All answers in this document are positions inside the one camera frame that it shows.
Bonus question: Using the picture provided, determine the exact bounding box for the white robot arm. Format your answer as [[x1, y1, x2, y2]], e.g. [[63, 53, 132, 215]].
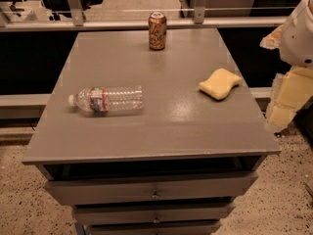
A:
[[260, 0, 313, 132]]

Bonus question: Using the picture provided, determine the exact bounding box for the clear plastic water bottle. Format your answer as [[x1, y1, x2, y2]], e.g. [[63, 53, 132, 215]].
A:
[[68, 86, 144, 113]]

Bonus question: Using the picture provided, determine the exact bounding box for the yellow sponge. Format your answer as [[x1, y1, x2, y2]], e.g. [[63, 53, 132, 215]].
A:
[[199, 69, 243, 101]]

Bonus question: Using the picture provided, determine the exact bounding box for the grey drawer cabinet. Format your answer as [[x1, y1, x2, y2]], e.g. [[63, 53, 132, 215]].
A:
[[22, 27, 282, 235]]

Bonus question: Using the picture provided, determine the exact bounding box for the gold soda can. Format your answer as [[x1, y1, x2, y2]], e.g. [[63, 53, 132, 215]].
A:
[[148, 12, 167, 51]]

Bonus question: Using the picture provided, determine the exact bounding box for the middle grey drawer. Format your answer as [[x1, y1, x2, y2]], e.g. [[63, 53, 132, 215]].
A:
[[74, 202, 235, 225]]

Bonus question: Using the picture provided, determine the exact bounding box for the grey drawer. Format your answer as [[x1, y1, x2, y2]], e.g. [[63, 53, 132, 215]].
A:
[[74, 202, 235, 225], [45, 171, 257, 206], [90, 220, 220, 235]]

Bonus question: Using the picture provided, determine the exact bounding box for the bottom grey drawer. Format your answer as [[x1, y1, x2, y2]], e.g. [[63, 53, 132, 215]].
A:
[[90, 220, 220, 235]]

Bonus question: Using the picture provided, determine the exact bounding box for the top grey drawer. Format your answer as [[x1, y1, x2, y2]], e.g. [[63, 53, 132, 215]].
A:
[[45, 171, 257, 206]]

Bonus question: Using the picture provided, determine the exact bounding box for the metal railing frame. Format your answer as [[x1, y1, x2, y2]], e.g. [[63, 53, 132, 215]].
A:
[[0, 0, 286, 31]]

